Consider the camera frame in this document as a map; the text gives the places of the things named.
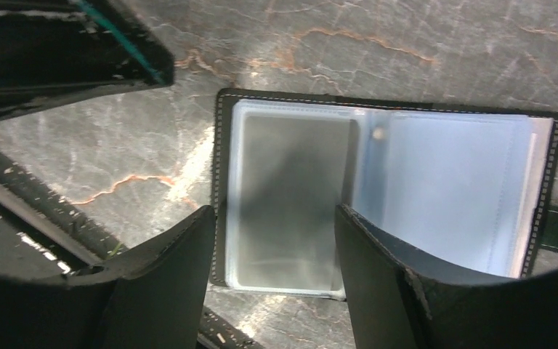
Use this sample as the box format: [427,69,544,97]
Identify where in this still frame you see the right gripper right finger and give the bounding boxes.
[335,205,558,348]

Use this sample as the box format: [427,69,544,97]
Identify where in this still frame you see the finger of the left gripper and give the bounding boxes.
[0,1,174,121]

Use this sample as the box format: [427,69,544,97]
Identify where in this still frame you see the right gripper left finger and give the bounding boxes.
[0,205,215,348]

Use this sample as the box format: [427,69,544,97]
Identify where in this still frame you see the black leather card holder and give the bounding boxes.
[209,88,558,301]

